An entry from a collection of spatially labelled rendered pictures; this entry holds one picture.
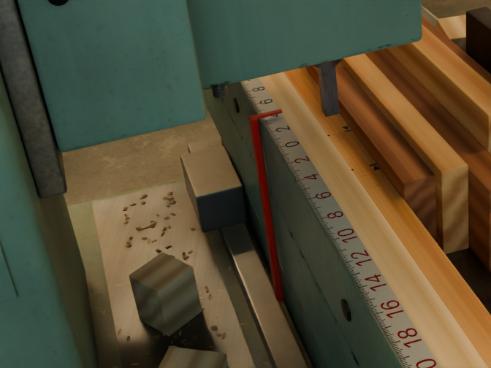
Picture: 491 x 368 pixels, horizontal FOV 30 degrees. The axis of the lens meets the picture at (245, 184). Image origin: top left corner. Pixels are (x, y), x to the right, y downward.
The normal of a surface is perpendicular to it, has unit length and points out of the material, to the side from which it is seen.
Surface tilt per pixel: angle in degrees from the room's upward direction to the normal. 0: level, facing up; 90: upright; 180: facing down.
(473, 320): 0
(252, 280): 0
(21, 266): 90
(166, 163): 0
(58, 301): 90
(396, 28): 90
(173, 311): 90
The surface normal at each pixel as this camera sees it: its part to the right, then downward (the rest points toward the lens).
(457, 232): 0.23, 0.49
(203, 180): -0.13, -0.84
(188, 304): 0.72, 0.28
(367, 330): -0.96, 0.23
